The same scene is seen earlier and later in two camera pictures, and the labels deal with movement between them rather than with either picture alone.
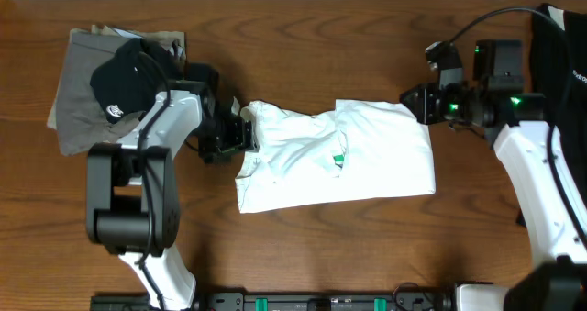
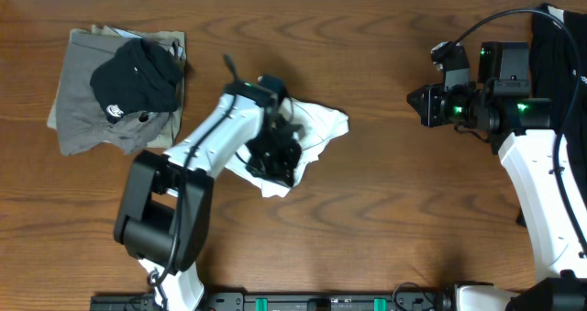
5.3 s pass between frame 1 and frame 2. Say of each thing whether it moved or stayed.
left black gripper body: moved
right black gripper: stayed
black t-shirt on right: stayed
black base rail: stayed
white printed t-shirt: moved
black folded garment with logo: stayed
